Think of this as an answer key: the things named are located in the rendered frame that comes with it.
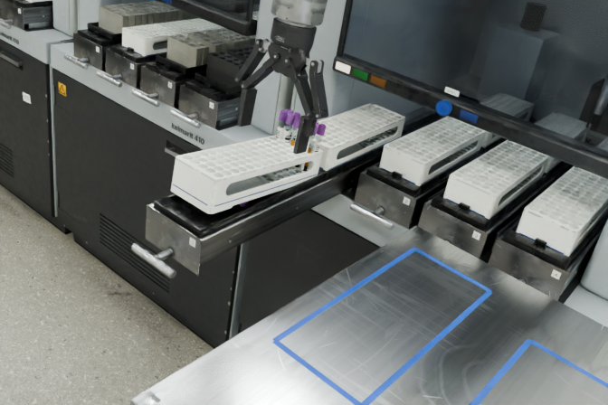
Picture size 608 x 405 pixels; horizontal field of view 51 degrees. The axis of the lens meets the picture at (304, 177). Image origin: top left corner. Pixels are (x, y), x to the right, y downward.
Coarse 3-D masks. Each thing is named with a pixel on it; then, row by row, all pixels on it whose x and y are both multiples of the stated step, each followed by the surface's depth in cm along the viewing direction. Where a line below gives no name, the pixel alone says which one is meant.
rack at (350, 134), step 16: (352, 112) 144; (368, 112) 145; (384, 112) 147; (336, 128) 134; (352, 128) 135; (368, 128) 136; (384, 128) 138; (400, 128) 145; (320, 144) 125; (336, 144) 126; (352, 144) 130; (368, 144) 141; (336, 160) 127
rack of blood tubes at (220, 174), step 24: (240, 144) 116; (264, 144) 119; (288, 144) 121; (192, 168) 102; (216, 168) 104; (240, 168) 106; (264, 168) 108; (288, 168) 120; (312, 168) 121; (192, 192) 103; (216, 192) 101; (240, 192) 106; (264, 192) 111
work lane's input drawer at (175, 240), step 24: (336, 168) 127; (360, 168) 133; (288, 192) 116; (312, 192) 121; (336, 192) 129; (168, 216) 104; (192, 216) 103; (216, 216) 107; (240, 216) 107; (264, 216) 111; (288, 216) 118; (168, 240) 105; (192, 240) 101; (216, 240) 103; (240, 240) 108; (192, 264) 103
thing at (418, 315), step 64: (384, 256) 101; (448, 256) 104; (320, 320) 85; (384, 320) 87; (448, 320) 89; (512, 320) 92; (576, 320) 94; (192, 384) 72; (256, 384) 73; (320, 384) 75; (384, 384) 76; (448, 384) 78; (512, 384) 80; (576, 384) 82
